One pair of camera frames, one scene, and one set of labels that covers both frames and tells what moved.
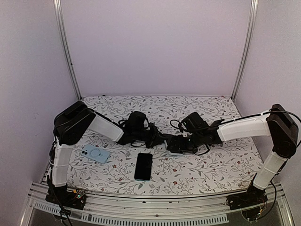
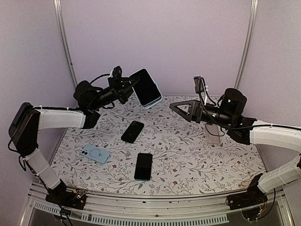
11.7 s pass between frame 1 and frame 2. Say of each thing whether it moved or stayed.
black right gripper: moved
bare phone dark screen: stayed
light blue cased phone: stayed
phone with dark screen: moved
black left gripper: moved
